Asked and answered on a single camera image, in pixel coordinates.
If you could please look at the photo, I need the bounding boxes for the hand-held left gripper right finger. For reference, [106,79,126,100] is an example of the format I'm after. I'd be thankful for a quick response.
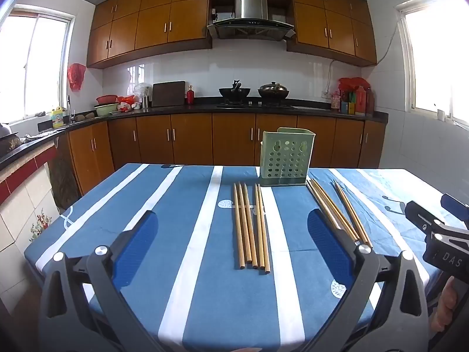
[307,208,429,352]

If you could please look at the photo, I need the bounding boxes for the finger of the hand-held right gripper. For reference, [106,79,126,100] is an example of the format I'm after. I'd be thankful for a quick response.
[405,201,446,230]
[441,194,469,228]

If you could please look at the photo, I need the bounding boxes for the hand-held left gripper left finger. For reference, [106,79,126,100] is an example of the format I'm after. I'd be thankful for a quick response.
[38,211,164,352]

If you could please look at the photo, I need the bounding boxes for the row of wooden chopsticks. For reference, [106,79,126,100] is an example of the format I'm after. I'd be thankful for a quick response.
[232,178,373,275]

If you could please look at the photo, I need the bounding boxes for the green perforated utensil holder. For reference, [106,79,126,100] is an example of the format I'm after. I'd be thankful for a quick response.
[259,128,316,187]

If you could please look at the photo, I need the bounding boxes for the person's right hand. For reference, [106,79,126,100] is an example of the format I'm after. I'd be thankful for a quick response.
[430,277,457,332]

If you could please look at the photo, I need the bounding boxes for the blue striped tablecloth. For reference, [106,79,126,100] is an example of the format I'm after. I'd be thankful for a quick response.
[24,163,446,352]

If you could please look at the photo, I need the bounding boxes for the brown wooden lower cabinets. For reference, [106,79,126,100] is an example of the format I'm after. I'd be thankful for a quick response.
[68,113,387,195]

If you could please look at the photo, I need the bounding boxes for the brown wooden cabinets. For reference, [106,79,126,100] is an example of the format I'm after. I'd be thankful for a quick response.
[68,113,387,195]
[87,0,378,70]

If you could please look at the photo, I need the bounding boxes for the red thermos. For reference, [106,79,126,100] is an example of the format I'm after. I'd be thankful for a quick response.
[355,86,367,115]

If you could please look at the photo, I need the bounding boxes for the green basin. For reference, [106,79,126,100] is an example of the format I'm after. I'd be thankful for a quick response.
[94,103,120,116]

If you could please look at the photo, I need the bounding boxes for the yellow detergent bottle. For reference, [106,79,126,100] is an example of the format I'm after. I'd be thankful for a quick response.
[51,106,66,129]

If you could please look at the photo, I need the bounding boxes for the red plastic bag over bottles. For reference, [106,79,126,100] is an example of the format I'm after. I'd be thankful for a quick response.
[338,77,371,92]

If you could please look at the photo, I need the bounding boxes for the black kitchen countertop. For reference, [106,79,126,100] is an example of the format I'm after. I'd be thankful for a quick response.
[0,97,389,171]

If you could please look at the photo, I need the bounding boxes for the black gas stove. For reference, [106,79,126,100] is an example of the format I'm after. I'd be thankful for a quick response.
[216,97,295,110]

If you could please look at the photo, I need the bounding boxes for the dark wooden cutting board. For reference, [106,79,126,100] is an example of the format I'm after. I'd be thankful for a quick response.
[151,81,186,108]

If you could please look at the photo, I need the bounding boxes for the dark pot with lid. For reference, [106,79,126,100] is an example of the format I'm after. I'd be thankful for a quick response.
[257,82,290,99]

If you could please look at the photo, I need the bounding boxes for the dark metal pot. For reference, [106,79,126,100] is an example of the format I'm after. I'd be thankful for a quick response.
[0,123,21,155]

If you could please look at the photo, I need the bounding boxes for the black wok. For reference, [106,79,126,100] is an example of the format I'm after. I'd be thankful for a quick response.
[219,79,252,99]

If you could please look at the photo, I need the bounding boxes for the red plastic bag on hook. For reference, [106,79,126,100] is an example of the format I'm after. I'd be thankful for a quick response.
[68,63,86,92]

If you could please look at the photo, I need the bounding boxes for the brown wooden upper cabinets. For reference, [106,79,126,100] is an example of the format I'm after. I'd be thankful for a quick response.
[87,0,378,70]

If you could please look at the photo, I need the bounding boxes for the steel range hood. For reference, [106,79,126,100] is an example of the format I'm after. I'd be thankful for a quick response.
[207,0,295,42]

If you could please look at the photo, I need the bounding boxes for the sliding window with white frame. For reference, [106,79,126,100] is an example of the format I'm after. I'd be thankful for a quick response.
[394,0,469,129]
[0,5,76,125]

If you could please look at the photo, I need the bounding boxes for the white wall cable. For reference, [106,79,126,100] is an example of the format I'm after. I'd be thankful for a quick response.
[328,26,398,96]

